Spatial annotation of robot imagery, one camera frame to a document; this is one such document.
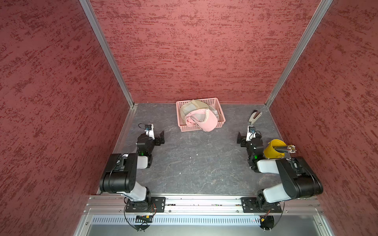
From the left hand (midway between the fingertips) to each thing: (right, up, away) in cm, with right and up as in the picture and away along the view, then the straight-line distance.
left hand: (156, 133), depth 94 cm
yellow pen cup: (+70, -11, -8) cm, 71 cm away
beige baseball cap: (+25, +20, +17) cm, 36 cm away
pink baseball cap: (+32, +10, +8) cm, 35 cm away
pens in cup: (+76, -6, -17) cm, 78 cm away
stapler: (+71, +11, +16) cm, 74 cm away
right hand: (+58, 0, -1) cm, 58 cm away
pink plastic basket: (+18, +3, +6) cm, 19 cm away
